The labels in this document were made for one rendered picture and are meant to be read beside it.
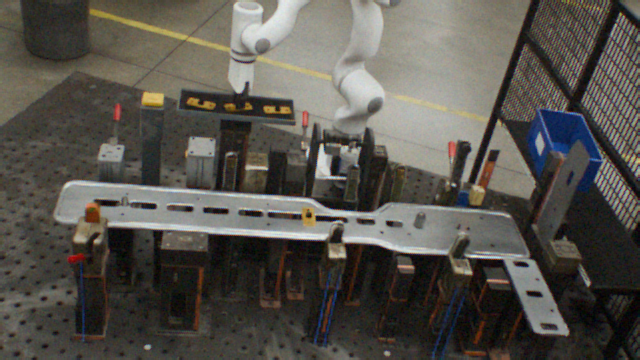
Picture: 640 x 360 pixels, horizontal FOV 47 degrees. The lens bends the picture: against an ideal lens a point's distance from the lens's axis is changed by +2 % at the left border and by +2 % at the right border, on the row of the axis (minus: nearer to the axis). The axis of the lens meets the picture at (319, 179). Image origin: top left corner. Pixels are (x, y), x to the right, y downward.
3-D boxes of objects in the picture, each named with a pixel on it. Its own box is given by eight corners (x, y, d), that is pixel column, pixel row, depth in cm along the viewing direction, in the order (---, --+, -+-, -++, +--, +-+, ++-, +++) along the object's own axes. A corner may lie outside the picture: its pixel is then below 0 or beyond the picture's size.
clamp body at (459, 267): (419, 361, 216) (449, 276, 196) (412, 330, 226) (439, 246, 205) (448, 362, 217) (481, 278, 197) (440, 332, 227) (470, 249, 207)
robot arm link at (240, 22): (264, 53, 214) (251, 39, 220) (269, 11, 207) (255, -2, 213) (238, 56, 210) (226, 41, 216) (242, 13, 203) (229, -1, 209)
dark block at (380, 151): (349, 255, 249) (373, 155, 225) (347, 241, 255) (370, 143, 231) (363, 256, 250) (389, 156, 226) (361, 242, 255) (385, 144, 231)
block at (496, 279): (459, 356, 220) (486, 290, 203) (451, 328, 229) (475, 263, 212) (489, 358, 221) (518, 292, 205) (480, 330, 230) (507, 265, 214)
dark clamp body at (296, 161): (267, 260, 241) (281, 167, 219) (266, 234, 252) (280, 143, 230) (299, 262, 243) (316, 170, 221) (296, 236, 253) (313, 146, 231)
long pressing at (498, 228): (47, 230, 194) (47, 225, 194) (65, 180, 213) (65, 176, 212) (533, 262, 216) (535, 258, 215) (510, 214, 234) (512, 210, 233)
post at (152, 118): (137, 218, 247) (139, 108, 222) (140, 205, 253) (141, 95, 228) (160, 220, 249) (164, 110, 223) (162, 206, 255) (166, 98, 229)
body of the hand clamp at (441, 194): (418, 269, 249) (444, 188, 229) (414, 256, 254) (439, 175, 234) (434, 270, 250) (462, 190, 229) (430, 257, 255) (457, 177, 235)
